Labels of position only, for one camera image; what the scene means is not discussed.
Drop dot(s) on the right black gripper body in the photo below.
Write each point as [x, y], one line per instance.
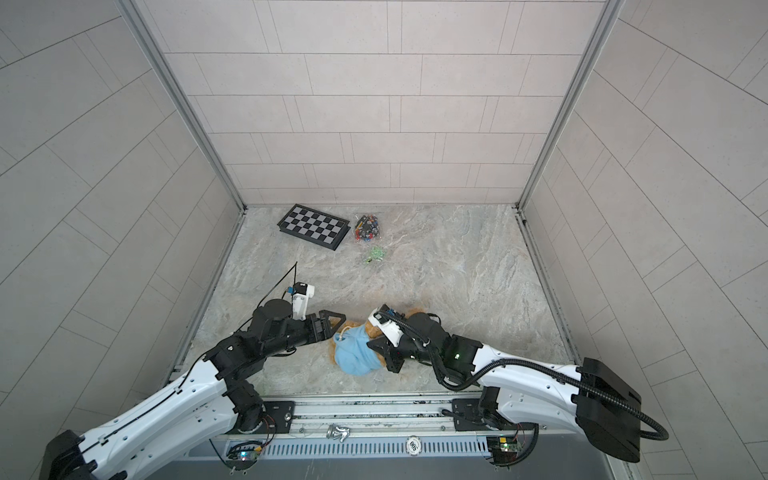
[408, 350]

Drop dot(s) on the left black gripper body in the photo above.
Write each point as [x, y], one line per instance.
[297, 334]

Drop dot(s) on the brown teddy bear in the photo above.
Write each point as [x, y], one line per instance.
[384, 336]

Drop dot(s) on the light blue bear hoodie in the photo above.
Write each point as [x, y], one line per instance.
[357, 351]

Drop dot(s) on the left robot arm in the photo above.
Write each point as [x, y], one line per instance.
[226, 368]

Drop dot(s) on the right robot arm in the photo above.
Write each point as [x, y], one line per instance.
[588, 399]

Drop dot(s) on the small green pieces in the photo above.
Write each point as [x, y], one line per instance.
[376, 254]

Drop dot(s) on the black white chessboard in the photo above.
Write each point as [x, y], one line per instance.
[314, 226]

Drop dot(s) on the bag of colourful pieces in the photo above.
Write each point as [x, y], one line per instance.
[367, 228]

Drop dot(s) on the silver metal clip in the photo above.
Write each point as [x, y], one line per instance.
[338, 433]

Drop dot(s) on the left circuit board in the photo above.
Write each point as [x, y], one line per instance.
[248, 451]

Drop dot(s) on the circuit board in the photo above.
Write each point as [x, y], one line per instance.
[503, 450]
[248, 451]

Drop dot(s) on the right circuit board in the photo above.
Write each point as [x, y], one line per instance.
[503, 450]

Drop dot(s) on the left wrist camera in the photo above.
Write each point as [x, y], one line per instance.
[301, 293]

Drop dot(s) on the aluminium mounting rail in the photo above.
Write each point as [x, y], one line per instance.
[372, 414]

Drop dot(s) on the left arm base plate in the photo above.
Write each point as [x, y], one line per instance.
[271, 417]

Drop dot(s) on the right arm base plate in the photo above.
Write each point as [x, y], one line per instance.
[468, 416]

